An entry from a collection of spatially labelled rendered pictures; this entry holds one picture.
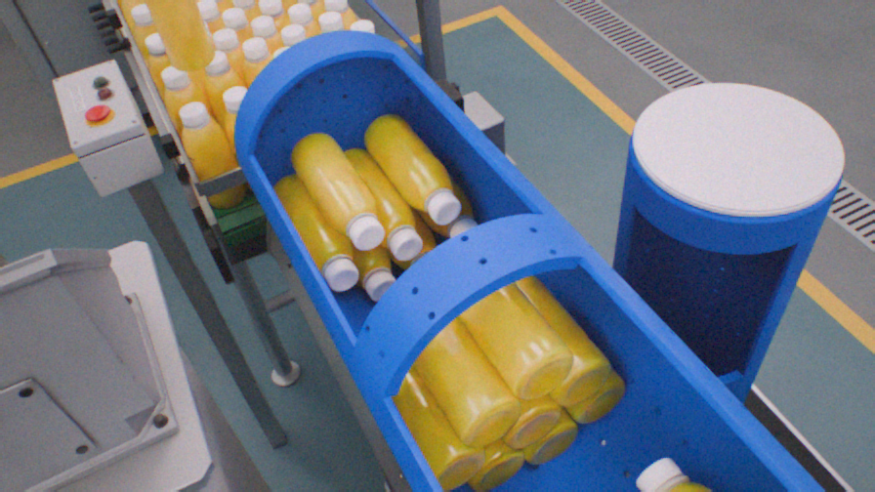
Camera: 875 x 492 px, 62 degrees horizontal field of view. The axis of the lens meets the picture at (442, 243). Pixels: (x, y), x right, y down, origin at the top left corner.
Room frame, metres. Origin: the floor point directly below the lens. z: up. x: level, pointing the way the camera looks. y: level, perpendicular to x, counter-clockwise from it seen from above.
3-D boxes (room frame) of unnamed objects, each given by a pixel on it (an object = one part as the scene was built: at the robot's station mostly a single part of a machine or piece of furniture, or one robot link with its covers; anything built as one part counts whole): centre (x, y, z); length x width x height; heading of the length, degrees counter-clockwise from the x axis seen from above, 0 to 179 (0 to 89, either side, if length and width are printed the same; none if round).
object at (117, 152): (0.95, 0.50, 1.05); 0.20 x 0.10 x 0.10; 23
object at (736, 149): (0.75, -0.42, 1.03); 0.28 x 0.28 x 0.01
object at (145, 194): (0.95, 0.50, 0.50); 0.04 x 0.04 x 1.00; 23
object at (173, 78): (1.03, 0.39, 1.07); 0.04 x 0.04 x 0.02
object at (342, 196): (0.68, 0.12, 1.10); 0.17 x 0.07 x 0.07; 23
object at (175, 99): (1.03, 0.39, 0.98); 0.07 x 0.07 x 0.17
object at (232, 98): (0.95, 0.28, 1.07); 0.04 x 0.04 x 0.02
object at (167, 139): (1.00, 0.44, 0.94); 0.03 x 0.02 x 0.08; 23
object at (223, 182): (0.95, 0.18, 0.96); 0.40 x 0.01 x 0.03; 113
